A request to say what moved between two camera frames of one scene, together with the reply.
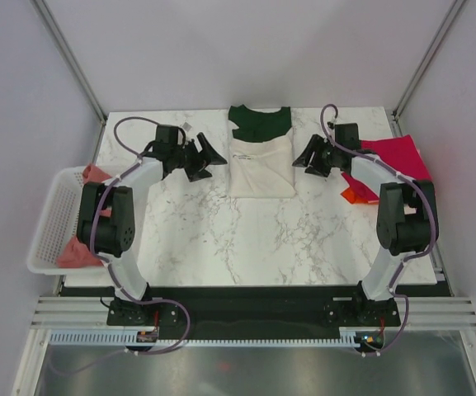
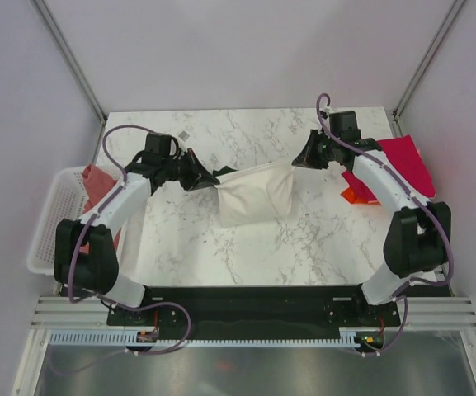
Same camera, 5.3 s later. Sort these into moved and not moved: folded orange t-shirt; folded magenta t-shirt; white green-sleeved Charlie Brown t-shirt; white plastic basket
Moved: white green-sleeved Charlie Brown t-shirt
Not moved: folded orange t-shirt; folded magenta t-shirt; white plastic basket
